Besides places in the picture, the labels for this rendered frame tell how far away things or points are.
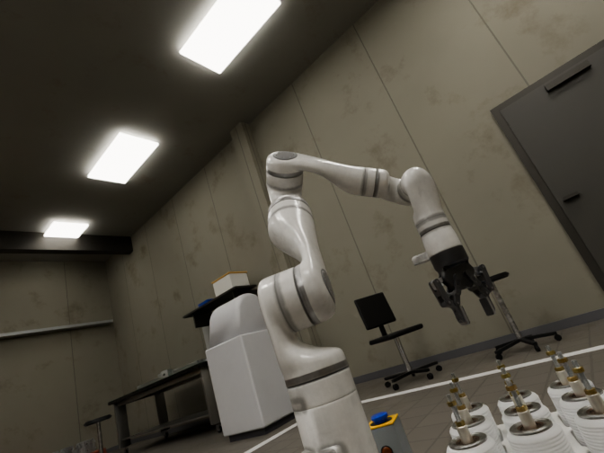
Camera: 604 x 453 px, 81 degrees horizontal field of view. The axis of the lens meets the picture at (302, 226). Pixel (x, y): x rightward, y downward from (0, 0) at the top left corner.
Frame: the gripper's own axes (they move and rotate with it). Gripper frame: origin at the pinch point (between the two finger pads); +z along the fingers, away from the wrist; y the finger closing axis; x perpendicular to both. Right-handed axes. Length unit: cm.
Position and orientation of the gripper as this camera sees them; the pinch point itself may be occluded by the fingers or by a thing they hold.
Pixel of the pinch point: (475, 314)
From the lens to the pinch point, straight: 84.1
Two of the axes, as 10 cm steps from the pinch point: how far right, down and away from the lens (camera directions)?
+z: 3.1, 8.9, -3.3
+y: 9.3, -2.1, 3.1
